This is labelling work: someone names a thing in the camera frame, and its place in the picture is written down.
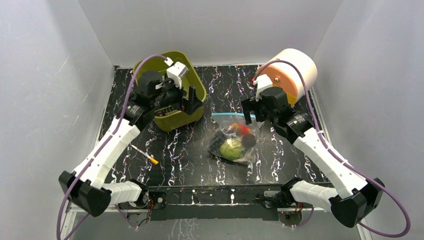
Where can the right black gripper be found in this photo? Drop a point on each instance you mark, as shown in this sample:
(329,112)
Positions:
(257,110)

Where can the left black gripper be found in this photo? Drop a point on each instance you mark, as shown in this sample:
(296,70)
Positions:
(189,106)

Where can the red strawberry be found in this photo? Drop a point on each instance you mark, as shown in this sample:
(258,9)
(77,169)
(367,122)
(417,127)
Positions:
(244,130)

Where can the orange fruit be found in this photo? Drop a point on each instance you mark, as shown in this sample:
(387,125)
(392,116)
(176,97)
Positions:
(235,127)

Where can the olive green plastic basket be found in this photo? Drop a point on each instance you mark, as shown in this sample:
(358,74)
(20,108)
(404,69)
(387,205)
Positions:
(174,118)

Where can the dark purple eggplant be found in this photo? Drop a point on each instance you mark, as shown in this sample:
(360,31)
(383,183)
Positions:
(248,141)

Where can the clear zip top bag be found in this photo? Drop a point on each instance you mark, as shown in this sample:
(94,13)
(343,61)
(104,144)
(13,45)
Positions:
(225,119)

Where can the black grape bunch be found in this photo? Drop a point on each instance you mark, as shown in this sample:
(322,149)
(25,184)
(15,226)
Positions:
(216,141)

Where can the green cabbage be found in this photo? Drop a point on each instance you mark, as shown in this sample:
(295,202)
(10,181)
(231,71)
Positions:
(232,149)

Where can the white mushroom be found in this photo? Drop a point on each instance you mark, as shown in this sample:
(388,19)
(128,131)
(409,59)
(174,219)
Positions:
(247,158)

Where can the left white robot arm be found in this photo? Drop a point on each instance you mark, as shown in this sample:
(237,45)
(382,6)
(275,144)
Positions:
(85,186)

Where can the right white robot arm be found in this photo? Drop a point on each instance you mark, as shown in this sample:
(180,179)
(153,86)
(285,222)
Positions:
(350,198)

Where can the dark round plum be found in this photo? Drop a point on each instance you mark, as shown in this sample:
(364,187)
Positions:
(160,113)

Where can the round drawer cabinet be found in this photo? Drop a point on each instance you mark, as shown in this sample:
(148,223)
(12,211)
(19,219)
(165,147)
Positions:
(285,76)

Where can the yellow capped marker pen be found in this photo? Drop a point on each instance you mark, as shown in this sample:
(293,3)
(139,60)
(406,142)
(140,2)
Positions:
(150,158)

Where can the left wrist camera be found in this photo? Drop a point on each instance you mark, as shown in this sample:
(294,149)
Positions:
(175,71)

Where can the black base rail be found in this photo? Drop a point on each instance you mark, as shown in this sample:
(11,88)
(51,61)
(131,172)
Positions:
(247,201)

